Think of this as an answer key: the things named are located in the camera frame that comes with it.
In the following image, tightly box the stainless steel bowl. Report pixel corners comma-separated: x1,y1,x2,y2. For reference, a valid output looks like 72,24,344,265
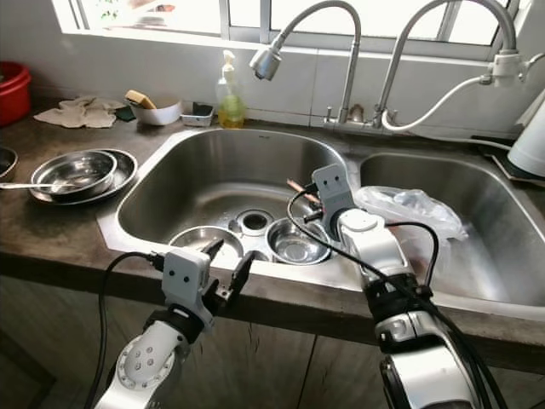
266,217,333,266
37,151,118,199
169,225,244,261

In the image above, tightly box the steel sink drain strainer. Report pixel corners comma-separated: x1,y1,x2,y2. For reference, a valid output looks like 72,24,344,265
234,209,275,237

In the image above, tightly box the stainless steel double sink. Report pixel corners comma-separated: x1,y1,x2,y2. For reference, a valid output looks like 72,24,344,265
98,128,545,323

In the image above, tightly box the clear plastic bag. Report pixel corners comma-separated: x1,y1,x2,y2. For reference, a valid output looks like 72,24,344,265
353,186,469,256

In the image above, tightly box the deep stainless steel plate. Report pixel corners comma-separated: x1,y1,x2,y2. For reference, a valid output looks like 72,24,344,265
30,149,139,206

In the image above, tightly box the yellow dish soap pump bottle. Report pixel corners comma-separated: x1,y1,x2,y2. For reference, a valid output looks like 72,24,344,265
215,49,246,129

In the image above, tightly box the gooseneck faucet with spray head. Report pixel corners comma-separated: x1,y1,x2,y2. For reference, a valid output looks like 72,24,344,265
249,0,363,128

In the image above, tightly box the small white rectangular dish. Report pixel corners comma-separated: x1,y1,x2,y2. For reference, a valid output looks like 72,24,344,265
181,104,215,127

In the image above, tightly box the white ceramic bowl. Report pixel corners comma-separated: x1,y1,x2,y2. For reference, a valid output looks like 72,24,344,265
132,98,184,127

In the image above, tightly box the yellow sponge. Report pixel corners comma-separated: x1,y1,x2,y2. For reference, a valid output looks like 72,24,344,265
124,89,156,110

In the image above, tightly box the wooden base cabinet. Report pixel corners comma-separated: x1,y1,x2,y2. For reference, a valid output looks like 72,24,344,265
0,273,545,409

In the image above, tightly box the black tray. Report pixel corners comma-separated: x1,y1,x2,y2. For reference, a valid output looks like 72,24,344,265
470,134,545,188

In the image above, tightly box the white crumpled cloth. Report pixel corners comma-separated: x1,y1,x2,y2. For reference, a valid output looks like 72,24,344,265
32,96,124,130

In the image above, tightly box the stainless steel spoon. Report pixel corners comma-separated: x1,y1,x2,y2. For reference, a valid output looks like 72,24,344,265
0,177,69,192

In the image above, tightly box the stainless steel dish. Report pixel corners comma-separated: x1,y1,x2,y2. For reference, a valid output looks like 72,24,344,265
0,147,18,180

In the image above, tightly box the white electric kettle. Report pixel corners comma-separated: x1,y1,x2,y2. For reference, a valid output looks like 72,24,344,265
507,89,545,178

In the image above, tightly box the red plastic basin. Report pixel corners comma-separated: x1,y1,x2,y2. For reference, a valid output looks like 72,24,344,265
0,61,32,127

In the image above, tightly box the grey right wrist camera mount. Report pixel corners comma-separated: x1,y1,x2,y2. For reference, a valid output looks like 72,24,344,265
311,164,357,219

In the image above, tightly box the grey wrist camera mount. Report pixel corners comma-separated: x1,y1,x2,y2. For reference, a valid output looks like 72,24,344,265
163,249,215,313
311,164,357,219

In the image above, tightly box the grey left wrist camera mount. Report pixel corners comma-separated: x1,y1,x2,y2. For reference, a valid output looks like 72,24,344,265
163,249,215,313

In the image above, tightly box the gooseneck faucet with white hose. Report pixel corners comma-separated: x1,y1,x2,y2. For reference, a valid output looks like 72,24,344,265
373,0,545,134

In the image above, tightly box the grey window frame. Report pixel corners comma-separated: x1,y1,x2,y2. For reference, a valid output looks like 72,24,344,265
51,0,545,65

